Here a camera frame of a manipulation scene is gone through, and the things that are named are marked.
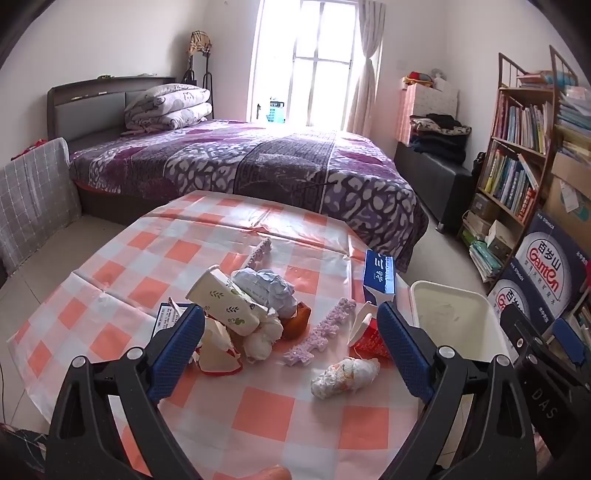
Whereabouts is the crumpled blue white plastic bag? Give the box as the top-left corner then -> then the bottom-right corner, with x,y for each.
230,268 -> 300,319

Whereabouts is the flat blue box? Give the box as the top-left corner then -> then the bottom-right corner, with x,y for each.
152,302 -> 190,342

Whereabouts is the leaf print paper cup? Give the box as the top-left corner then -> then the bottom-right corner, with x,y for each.
185,265 -> 271,337

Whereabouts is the white plastic bin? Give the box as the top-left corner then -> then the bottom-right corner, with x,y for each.
410,280 -> 513,365

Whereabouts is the red yellow soft toy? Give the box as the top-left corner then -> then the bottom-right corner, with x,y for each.
402,70 -> 435,88

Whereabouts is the white tissue ball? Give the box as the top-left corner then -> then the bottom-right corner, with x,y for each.
242,309 -> 283,363

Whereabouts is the red carton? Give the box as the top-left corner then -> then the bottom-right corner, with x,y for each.
347,302 -> 393,361

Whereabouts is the white curtain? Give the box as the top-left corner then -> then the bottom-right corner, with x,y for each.
346,0 -> 386,136

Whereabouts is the grey checked cloth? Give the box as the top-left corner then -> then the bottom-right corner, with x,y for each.
0,137 -> 84,273

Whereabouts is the small white box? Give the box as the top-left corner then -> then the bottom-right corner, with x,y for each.
485,220 -> 518,252

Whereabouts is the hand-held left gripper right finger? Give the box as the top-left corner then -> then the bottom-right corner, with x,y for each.
376,302 -> 548,480

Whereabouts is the row of thin books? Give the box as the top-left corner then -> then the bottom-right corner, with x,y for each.
492,95 -> 552,153

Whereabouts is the crumpled printed white wrapper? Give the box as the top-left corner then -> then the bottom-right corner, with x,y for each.
310,356 -> 382,400

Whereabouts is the crushed red white paper cup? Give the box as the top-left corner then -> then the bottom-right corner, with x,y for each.
191,318 -> 244,376

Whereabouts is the purple patterned bedspread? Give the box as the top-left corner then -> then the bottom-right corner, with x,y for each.
69,117 -> 430,273

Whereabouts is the pile of dark clothes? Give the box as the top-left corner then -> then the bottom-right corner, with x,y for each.
409,113 -> 472,164

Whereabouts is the black coat rack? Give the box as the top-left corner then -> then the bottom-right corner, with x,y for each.
182,51 -> 215,118

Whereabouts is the dark storage bench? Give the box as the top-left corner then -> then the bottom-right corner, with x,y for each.
393,141 -> 475,234

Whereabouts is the dark bed frame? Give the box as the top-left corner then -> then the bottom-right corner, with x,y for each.
47,75 -> 178,220

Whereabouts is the brown cardboard box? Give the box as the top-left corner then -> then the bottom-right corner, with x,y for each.
542,152 -> 591,238

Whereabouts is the pink drawer cabinet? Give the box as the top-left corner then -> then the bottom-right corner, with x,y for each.
396,85 -> 460,146

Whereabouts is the large pink foam strip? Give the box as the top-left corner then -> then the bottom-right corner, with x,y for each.
283,298 -> 357,369

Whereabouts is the row of thick books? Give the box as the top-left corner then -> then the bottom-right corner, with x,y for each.
480,148 -> 541,222

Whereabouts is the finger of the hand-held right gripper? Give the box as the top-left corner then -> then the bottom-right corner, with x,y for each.
551,318 -> 591,370
500,302 -> 550,352

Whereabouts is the orange peel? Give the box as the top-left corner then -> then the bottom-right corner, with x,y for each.
281,301 -> 311,341

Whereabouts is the window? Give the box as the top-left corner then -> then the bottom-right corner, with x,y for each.
247,0 -> 365,132

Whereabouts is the tall blue carton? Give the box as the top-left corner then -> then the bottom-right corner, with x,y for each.
362,249 -> 398,305

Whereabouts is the orange white checked tablecloth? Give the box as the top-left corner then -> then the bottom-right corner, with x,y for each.
7,190 -> 462,480

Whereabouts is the folded floral quilt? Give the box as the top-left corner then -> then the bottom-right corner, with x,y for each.
124,84 -> 214,132

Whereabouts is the wooden bookshelf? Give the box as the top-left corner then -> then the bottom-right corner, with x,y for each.
457,45 -> 580,259

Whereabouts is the red cloth item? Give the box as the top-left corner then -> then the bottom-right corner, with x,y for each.
10,141 -> 49,160

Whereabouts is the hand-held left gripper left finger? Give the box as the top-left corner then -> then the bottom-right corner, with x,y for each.
46,304 -> 206,480

